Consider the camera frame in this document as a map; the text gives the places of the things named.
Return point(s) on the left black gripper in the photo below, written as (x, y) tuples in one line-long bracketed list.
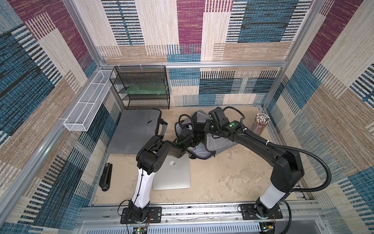
[(197, 137)]

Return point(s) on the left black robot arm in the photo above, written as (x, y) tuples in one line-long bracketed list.
[(150, 159)]

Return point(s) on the white wire mesh basket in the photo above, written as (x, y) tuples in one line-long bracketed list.
[(84, 112)]

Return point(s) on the black stapler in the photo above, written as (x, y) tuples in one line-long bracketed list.
[(105, 179)]

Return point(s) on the green tray on shelf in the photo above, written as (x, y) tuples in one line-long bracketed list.
[(144, 90)]

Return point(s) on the grey laptop bag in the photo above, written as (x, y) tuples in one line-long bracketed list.
[(134, 130), (211, 145)]

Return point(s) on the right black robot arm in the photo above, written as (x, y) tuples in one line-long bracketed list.
[(287, 164)]

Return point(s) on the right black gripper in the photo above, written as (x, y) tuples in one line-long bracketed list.
[(210, 127)]

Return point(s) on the silver laptop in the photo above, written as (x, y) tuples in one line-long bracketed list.
[(174, 174)]

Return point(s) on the cup of pencils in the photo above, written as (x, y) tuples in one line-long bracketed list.
[(260, 123)]

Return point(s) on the black wire mesh shelf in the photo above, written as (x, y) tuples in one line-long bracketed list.
[(126, 76)]

